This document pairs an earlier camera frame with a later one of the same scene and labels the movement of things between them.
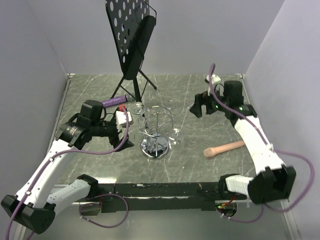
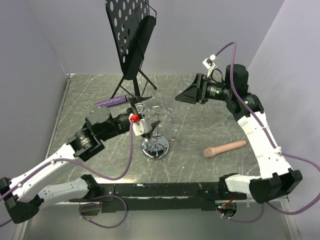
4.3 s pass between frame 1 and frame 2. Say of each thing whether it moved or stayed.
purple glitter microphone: stayed
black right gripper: moved
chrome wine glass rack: stayed
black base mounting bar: stayed
